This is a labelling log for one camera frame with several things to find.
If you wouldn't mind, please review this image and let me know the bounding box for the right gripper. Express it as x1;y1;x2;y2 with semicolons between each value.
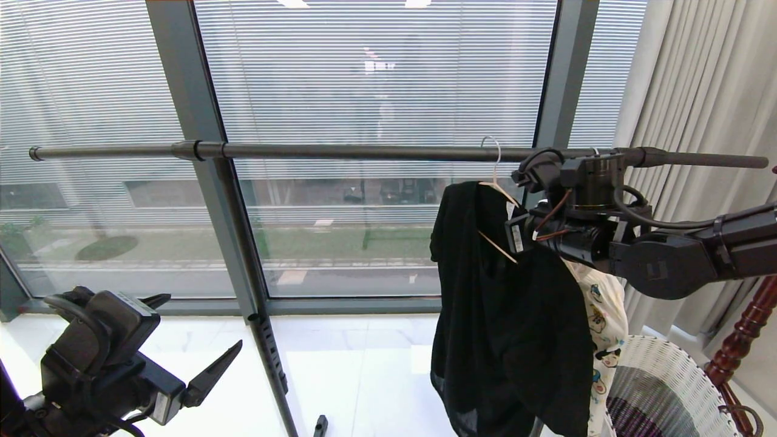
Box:
506;208;615;272

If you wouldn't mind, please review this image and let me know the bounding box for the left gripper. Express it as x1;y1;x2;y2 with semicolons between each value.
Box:
40;293;244;427

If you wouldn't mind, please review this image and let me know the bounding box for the cream printed garment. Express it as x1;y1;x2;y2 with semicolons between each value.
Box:
562;258;629;437

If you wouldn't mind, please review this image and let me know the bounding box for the black garment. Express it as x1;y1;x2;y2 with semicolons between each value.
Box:
429;180;599;437

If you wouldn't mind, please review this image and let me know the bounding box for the white laundry basket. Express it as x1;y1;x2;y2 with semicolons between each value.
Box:
604;335;745;437

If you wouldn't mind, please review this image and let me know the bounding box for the black clothes rack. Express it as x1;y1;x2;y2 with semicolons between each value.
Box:
29;141;770;437

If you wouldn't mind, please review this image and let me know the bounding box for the dark red wooden stand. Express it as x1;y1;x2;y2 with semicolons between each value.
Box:
704;274;777;437

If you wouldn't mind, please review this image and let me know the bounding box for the beige curtain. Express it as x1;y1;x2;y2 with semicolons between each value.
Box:
612;0;777;365

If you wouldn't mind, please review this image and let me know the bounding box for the window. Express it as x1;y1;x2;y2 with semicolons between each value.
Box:
0;0;650;317

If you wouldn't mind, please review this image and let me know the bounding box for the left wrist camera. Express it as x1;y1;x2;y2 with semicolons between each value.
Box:
67;290;163;372

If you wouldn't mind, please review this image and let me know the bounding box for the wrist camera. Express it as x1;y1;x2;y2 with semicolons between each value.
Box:
560;153;627;213
67;290;163;372

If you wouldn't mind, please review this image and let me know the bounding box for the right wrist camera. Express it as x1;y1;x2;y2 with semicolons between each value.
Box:
560;153;627;213

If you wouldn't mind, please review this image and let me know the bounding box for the black cable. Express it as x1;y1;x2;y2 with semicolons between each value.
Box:
511;147;566;192
42;294;114;377
612;184;721;233

